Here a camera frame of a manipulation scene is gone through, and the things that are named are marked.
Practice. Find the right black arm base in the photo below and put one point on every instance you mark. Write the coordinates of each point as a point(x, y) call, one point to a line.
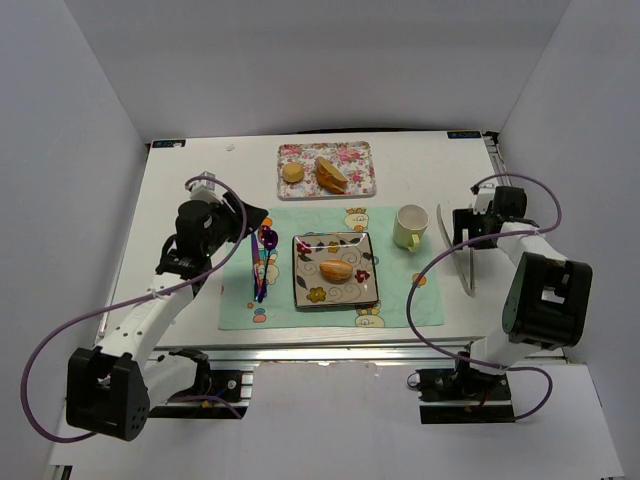
point(461, 396)

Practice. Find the sliced bread pieces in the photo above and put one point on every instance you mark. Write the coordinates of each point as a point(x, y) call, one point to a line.
point(329, 177)

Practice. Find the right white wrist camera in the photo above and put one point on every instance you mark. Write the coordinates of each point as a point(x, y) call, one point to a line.
point(484, 195)

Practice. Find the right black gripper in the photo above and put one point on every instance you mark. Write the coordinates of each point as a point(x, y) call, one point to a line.
point(463, 226)

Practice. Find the oval bread roll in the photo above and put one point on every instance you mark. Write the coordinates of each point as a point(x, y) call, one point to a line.
point(335, 271)

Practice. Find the square floral plate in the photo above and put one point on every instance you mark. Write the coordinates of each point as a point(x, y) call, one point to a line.
point(312, 291)

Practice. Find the metal tongs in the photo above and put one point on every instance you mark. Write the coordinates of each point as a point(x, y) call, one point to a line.
point(463, 260)

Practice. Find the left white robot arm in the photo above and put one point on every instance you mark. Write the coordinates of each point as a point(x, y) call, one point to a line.
point(113, 387)

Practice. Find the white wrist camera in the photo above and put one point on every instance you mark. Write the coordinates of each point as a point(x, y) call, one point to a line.
point(484, 195)
point(202, 190)

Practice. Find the iridescent purple knife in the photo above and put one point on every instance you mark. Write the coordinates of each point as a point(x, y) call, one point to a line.
point(258, 258)

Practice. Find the iridescent purple spoon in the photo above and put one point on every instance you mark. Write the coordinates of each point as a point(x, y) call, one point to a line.
point(270, 241)

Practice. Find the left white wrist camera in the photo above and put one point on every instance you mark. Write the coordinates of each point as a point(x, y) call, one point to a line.
point(202, 190)

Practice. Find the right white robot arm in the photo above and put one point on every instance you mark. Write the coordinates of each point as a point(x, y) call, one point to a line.
point(547, 302)

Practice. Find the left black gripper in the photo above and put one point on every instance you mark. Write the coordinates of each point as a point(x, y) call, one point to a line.
point(232, 218)

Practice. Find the right blue corner sticker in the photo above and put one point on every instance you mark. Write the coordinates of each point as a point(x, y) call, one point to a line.
point(464, 134)

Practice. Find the floral serving tray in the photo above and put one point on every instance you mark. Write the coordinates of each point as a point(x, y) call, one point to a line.
point(352, 159)

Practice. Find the mint green placemat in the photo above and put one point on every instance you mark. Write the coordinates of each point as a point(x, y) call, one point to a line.
point(397, 271)

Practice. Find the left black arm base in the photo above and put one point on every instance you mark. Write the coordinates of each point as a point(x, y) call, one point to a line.
point(185, 384)

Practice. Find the blue corner sticker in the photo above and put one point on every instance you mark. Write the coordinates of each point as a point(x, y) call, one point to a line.
point(168, 143)
point(464, 134)

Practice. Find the round bread bun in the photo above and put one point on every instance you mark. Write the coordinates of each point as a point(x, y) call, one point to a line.
point(292, 172)

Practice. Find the yellow green mug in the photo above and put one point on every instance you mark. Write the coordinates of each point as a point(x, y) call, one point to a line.
point(410, 224)

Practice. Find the left blue corner sticker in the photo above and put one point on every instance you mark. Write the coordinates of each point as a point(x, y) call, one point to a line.
point(168, 143)

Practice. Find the aluminium table frame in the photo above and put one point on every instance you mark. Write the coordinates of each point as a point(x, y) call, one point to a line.
point(424, 168)

